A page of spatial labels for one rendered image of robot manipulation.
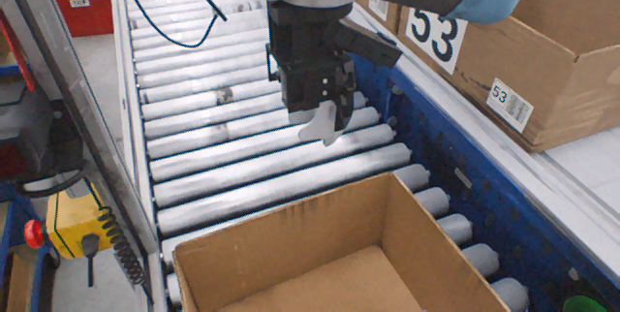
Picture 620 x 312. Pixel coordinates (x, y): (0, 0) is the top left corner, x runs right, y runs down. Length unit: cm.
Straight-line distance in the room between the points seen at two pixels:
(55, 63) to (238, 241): 28
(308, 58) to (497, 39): 34
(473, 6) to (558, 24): 79
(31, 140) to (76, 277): 130
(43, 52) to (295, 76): 25
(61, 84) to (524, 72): 59
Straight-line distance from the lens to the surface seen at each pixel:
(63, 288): 171
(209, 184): 79
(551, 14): 101
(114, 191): 62
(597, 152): 76
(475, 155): 69
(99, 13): 307
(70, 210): 64
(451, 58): 78
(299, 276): 64
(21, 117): 44
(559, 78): 63
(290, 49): 45
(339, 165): 79
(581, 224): 63
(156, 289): 68
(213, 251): 52
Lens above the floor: 131
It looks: 42 degrees down
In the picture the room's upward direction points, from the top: straight up
